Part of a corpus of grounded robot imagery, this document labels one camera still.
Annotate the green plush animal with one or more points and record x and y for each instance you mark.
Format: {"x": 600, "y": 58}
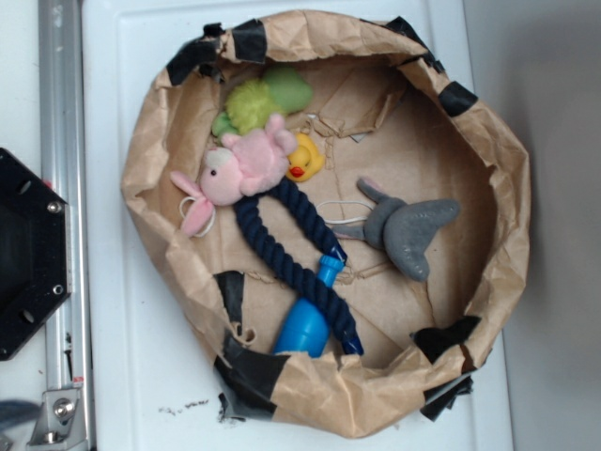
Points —
{"x": 249, "y": 105}

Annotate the yellow rubber duck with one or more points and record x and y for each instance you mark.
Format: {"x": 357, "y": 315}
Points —
{"x": 305, "y": 161}

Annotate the pink plush bunny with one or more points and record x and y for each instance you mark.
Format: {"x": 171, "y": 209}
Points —
{"x": 241, "y": 166}

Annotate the grey plush shark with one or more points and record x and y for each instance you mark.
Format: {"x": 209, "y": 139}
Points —
{"x": 402, "y": 230}

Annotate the blue plastic toy bottle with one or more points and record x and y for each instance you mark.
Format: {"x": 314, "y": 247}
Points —
{"x": 305, "y": 329}

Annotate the brown paper bag bin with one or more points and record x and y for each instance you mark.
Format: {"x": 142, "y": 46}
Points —
{"x": 383, "y": 108}

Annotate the navy blue rope toy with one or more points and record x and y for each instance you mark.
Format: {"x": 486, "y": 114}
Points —
{"x": 334, "y": 308}

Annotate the aluminium extrusion rail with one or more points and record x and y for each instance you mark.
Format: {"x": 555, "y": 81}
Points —
{"x": 68, "y": 337}

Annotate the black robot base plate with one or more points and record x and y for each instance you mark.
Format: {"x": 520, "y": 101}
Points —
{"x": 34, "y": 254}

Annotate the metal corner bracket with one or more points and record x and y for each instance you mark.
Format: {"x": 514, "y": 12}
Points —
{"x": 60, "y": 424}

